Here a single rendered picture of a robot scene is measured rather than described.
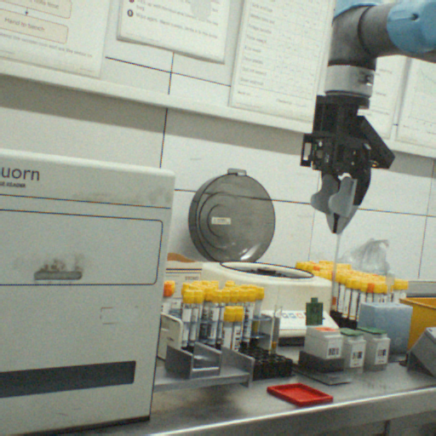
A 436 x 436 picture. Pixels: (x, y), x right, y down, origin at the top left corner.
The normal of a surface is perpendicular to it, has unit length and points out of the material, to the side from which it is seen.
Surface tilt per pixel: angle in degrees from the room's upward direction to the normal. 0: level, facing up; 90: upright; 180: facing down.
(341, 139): 90
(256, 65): 94
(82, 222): 90
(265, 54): 93
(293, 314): 25
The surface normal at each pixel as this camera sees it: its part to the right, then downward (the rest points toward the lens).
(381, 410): 0.62, 0.11
